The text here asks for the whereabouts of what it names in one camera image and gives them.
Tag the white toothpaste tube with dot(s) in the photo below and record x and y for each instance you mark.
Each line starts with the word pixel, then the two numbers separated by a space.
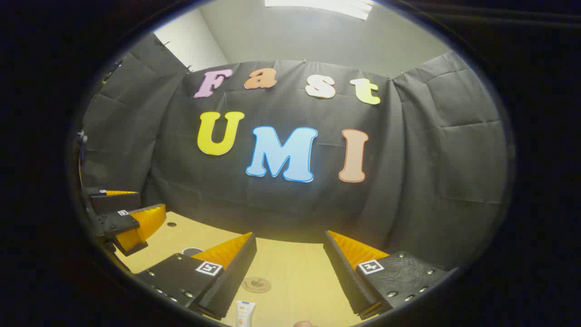
pixel 245 314

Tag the wooden desktop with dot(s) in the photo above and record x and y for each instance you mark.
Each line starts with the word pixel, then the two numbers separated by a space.
pixel 290 263

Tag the round wooden coaster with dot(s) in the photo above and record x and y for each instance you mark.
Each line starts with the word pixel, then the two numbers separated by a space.
pixel 256 284

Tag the ceiling light panel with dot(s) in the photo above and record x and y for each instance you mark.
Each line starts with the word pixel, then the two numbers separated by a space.
pixel 317 7

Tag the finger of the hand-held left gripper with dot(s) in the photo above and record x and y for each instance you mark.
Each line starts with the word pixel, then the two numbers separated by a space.
pixel 118 222
pixel 115 202

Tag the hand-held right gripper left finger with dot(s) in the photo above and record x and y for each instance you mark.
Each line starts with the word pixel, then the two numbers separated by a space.
pixel 236 277

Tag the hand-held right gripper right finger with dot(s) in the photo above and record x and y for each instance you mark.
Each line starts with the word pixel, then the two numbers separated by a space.
pixel 345 277

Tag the black backdrop cloth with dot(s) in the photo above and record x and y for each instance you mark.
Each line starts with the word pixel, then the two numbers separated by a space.
pixel 408 181

